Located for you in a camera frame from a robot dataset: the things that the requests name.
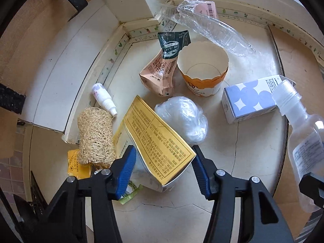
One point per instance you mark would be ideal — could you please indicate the small white bottle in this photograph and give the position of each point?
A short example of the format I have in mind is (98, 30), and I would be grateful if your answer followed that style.
(102, 97)

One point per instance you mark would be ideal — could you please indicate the green wrapper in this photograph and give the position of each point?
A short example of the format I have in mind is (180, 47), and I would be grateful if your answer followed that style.
(130, 197)

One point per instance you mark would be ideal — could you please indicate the brown cardboard sheet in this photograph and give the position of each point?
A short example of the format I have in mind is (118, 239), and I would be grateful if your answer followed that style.
(298, 55)

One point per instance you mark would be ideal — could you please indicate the clear plastic bag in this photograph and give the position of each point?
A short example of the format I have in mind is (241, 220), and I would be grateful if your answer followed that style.
(182, 119)

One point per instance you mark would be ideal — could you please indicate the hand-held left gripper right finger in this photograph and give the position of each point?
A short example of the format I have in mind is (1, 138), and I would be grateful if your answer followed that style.
(200, 167)

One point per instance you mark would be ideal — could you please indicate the yellow paper carton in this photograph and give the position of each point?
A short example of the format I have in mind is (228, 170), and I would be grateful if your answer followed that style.
(157, 141)

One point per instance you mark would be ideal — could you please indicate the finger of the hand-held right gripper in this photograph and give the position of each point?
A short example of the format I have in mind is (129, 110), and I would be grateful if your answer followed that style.
(312, 188)

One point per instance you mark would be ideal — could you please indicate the yellow cracker packet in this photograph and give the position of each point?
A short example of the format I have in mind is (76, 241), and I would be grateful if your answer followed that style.
(76, 167)

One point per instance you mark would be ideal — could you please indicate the loofah sponge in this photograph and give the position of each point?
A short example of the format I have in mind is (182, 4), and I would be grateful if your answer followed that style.
(95, 136)

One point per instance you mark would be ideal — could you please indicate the clear plastic bottle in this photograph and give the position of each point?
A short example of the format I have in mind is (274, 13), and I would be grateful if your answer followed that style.
(301, 121)

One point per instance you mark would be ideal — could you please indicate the orange and white paper cup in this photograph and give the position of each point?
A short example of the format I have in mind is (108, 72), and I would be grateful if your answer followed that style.
(202, 86)

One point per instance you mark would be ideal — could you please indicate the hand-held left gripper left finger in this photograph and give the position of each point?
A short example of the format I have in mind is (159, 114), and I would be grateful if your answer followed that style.
(125, 172)

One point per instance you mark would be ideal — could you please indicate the blue dotted white carton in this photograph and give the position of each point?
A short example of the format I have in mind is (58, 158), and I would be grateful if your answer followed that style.
(248, 98)

